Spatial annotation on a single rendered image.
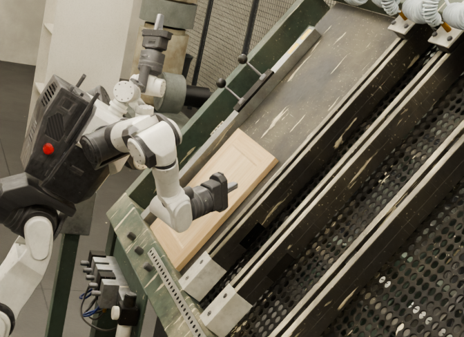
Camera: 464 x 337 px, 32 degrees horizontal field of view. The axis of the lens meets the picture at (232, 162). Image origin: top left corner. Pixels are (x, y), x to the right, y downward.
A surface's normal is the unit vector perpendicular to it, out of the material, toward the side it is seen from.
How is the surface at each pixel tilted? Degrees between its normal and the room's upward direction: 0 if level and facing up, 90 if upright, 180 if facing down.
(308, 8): 90
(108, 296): 90
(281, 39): 90
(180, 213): 99
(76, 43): 90
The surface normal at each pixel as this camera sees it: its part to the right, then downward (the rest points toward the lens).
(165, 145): 0.41, -0.15
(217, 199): 0.71, 0.26
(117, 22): 0.33, 0.30
